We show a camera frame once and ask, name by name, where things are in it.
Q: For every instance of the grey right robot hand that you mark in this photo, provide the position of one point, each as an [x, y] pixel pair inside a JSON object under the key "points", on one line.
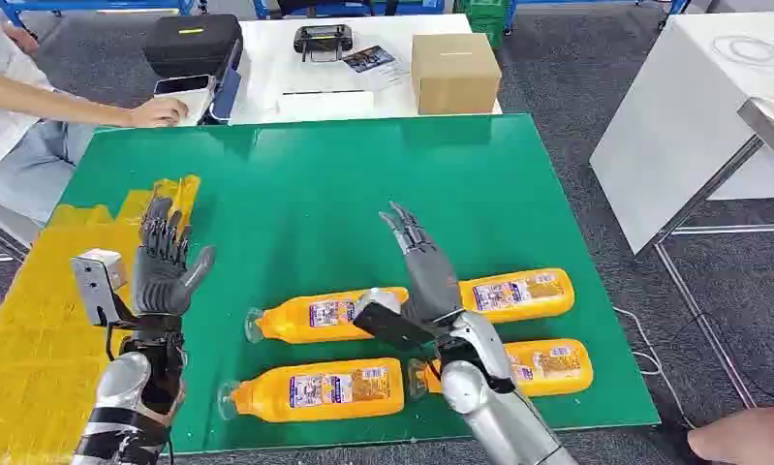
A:
{"points": [[431, 282]]}

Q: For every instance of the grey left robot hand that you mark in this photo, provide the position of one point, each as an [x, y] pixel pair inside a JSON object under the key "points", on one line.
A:
{"points": [[162, 276]]}

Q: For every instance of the orange plastic bottle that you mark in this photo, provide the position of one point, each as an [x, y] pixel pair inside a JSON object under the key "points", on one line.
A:
{"points": [[322, 391], [521, 295], [297, 318], [553, 367]]}

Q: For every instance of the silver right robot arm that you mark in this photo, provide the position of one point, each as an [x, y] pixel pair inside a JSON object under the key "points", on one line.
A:
{"points": [[489, 411]]}

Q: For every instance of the green table mat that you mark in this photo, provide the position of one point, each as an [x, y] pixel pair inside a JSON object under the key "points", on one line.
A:
{"points": [[335, 192]]}

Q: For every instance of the person's right hand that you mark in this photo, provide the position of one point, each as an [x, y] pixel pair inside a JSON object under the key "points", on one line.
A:
{"points": [[158, 112]]}

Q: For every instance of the person's hand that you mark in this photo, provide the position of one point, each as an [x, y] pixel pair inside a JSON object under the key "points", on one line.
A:
{"points": [[746, 439], [21, 38], [158, 112]]}

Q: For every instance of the person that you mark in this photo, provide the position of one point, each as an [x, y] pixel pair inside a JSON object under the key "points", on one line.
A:
{"points": [[33, 173]]}

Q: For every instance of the white seat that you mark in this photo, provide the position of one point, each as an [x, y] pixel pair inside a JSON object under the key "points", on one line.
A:
{"points": [[1, 215]]}

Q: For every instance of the blue folder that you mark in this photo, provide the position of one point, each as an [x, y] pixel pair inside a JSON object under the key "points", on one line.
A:
{"points": [[227, 90]]}

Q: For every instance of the flat white box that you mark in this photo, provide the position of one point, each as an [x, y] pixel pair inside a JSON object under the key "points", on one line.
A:
{"points": [[325, 106]]}

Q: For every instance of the cardboard box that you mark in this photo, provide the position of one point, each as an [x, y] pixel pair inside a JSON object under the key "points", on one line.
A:
{"points": [[454, 77]]}

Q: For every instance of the white table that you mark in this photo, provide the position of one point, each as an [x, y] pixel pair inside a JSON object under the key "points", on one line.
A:
{"points": [[264, 70]]}

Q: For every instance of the dark printed card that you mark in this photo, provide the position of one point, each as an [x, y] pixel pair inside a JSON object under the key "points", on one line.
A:
{"points": [[368, 58]]}

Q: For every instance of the black carrying case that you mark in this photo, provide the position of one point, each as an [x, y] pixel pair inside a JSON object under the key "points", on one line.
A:
{"points": [[191, 45]]}

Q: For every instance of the black handheld controller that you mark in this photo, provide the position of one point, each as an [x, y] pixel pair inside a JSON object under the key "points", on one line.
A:
{"points": [[322, 38]]}

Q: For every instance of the green plastic crate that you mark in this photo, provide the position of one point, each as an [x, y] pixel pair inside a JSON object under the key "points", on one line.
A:
{"points": [[483, 16]]}

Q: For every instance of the person's left hand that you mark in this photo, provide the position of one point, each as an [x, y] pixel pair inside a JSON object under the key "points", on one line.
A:
{"points": [[21, 38]]}

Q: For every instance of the white desk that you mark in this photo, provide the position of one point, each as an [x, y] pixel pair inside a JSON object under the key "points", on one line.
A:
{"points": [[669, 128]]}

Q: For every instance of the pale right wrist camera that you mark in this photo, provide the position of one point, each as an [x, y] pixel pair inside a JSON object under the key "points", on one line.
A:
{"points": [[390, 324]]}

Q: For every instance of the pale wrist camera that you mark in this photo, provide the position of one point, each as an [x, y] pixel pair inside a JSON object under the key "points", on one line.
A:
{"points": [[96, 282], [390, 324]]}

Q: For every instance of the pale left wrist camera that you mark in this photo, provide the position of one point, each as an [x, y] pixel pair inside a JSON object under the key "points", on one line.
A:
{"points": [[96, 282]]}

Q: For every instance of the metal table frame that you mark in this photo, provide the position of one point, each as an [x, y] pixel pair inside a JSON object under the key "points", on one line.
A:
{"points": [[707, 192]]}

